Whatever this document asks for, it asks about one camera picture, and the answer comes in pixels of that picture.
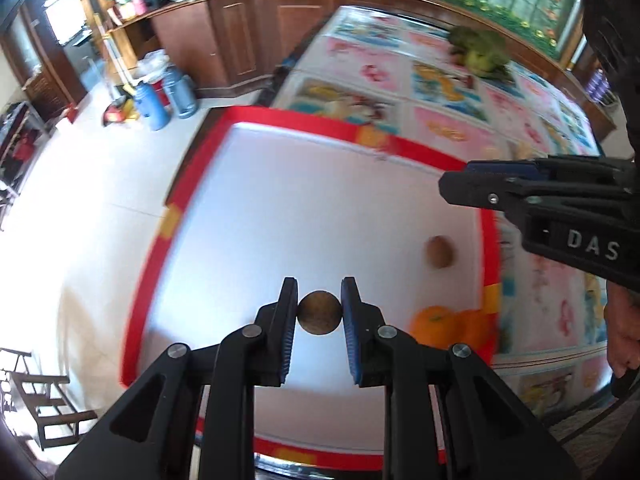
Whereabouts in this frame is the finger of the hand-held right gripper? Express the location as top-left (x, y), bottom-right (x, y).
top-left (438, 169), bottom-right (632, 209)
top-left (466, 156), bottom-right (634, 182)

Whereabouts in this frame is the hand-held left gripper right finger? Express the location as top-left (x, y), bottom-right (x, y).
top-left (340, 276), bottom-right (583, 480)

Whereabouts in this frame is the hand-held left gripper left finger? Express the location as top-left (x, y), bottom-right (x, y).
top-left (55, 276), bottom-right (301, 480)

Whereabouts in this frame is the brown longan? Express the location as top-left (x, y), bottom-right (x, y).
top-left (425, 235), bottom-right (457, 268)
top-left (298, 290), bottom-right (344, 336)

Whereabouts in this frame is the red-rimmed white tray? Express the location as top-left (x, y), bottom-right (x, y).
top-left (119, 106), bottom-right (502, 472)

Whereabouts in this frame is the person's right hand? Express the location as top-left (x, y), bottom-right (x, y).
top-left (604, 282), bottom-right (640, 378)

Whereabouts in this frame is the orange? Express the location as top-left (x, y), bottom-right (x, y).
top-left (457, 309), bottom-right (493, 356)
top-left (410, 306), bottom-right (463, 348)

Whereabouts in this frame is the printed fruit tablecloth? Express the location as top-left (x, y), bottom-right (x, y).
top-left (272, 5), bottom-right (618, 418)

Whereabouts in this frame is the purple patterned box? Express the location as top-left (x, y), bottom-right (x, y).
top-left (585, 67), bottom-right (613, 106)

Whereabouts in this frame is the person's black jacket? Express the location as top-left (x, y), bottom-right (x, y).
top-left (579, 0), bottom-right (640, 161)

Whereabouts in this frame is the dark wooden chair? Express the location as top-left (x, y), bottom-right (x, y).
top-left (0, 347), bottom-right (99, 451)

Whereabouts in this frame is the wooden cabinet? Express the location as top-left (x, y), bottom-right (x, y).
top-left (107, 0), bottom-right (617, 143)

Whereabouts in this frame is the grey-blue thermos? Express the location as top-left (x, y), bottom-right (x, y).
top-left (162, 66), bottom-right (199, 120)

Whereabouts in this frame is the blue thermos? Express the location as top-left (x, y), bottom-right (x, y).
top-left (132, 81), bottom-right (171, 132)

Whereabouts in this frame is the red dustpan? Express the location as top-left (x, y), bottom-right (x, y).
top-left (101, 95), bottom-right (141, 127)

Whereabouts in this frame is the clear plastic bag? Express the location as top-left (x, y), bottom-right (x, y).
top-left (136, 49), bottom-right (173, 83)

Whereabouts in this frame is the pink cup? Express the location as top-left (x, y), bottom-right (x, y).
top-left (117, 0), bottom-right (148, 20)

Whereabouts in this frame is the yellow-handled broom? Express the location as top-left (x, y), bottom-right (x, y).
top-left (92, 10), bottom-right (136, 96)

